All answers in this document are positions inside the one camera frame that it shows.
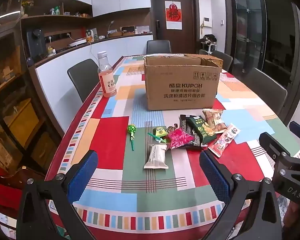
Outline tan biscuit packet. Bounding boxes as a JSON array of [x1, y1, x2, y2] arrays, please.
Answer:
[[202, 108, 227, 134]]

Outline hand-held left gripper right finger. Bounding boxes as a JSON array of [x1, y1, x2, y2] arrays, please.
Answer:
[[199, 150, 283, 240]]

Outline dark brown door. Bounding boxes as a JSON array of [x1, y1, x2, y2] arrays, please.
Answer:
[[150, 0, 200, 55]]

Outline white cable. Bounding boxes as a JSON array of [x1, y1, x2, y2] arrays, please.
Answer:
[[88, 41, 100, 63]]

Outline red and white wall poster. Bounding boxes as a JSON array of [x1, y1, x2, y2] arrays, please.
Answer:
[[164, 1, 182, 30]]

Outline colourful checked tablecloth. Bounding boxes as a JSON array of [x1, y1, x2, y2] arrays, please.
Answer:
[[44, 54, 300, 240]]

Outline green cracker packet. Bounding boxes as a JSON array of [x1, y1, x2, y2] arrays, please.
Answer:
[[186, 116, 217, 147]]

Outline wooden shelf cabinet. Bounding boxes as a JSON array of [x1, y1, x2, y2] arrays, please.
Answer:
[[0, 27, 63, 172]]

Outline brown cardboard box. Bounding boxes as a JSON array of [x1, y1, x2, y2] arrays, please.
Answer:
[[143, 53, 223, 111]]

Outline teal stick lollipop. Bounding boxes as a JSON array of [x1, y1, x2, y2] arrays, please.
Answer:
[[147, 132, 169, 143]]

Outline pink snack packet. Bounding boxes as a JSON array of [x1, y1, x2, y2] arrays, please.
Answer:
[[167, 127, 195, 150]]

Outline dark glass door cabinet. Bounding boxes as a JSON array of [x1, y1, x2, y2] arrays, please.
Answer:
[[230, 0, 268, 73]]

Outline grey dining chair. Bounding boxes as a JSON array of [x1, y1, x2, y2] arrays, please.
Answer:
[[199, 49, 233, 73], [67, 59, 100, 103], [242, 67, 288, 117], [146, 40, 172, 55]]

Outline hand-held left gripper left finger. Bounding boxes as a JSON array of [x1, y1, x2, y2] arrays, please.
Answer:
[[16, 150, 99, 240]]

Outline white rack with dark bag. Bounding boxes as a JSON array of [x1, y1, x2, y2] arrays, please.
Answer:
[[200, 34, 218, 55]]

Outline wooden wall shelf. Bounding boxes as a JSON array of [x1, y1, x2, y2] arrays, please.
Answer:
[[21, 0, 93, 26]]

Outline black countertop appliance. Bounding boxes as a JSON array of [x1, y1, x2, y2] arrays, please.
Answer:
[[26, 28, 46, 59]]

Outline white sideboard counter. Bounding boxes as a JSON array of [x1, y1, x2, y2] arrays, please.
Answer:
[[27, 33, 154, 103]]

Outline dark brown snack packet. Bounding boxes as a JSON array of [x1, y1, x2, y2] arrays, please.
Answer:
[[179, 114, 203, 151]]

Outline red and white snack packet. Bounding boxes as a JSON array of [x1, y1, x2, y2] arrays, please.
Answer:
[[208, 123, 240, 158]]

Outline clear bottle with pink drink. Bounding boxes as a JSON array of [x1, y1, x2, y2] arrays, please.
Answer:
[[97, 51, 117, 98]]

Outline green wrapped lollipop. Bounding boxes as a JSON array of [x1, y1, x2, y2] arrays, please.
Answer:
[[127, 124, 137, 151]]

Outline small green snack packet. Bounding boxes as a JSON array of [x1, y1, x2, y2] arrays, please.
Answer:
[[152, 127, 168, 138]]

